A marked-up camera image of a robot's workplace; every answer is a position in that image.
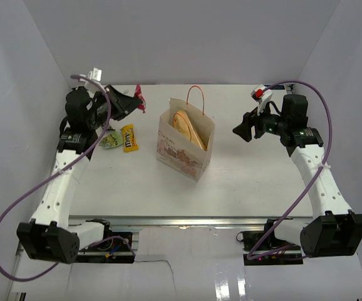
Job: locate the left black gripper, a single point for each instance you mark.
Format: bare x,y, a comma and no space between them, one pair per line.
123,104

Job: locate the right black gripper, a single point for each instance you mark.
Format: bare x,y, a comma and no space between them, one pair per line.
244,130

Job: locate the pink candy packet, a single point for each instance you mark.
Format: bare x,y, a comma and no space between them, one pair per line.
138,95

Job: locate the light green snack packet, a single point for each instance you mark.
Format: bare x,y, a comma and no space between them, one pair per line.
111,141

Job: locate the yellow m&m's packet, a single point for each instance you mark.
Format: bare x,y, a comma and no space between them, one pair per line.
129,140

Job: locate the brown chips bag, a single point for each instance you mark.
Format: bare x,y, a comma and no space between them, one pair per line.
182,123

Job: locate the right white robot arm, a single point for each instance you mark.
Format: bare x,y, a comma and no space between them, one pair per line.
335,230

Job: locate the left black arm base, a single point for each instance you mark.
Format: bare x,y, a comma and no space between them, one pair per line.
117,246

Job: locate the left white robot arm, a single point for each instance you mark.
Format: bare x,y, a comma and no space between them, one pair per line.
48,234

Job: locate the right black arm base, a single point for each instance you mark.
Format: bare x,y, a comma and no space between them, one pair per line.
267,250

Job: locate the beige paper bag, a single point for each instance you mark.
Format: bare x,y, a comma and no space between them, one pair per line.
175,150

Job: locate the right blue label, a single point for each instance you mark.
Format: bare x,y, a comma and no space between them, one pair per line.
276,87

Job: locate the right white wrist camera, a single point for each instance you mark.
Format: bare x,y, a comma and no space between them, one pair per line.
262,95

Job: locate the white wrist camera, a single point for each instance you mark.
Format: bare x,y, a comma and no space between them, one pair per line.
262,95
94,75

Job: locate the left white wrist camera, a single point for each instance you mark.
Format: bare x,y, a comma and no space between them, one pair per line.
94,75

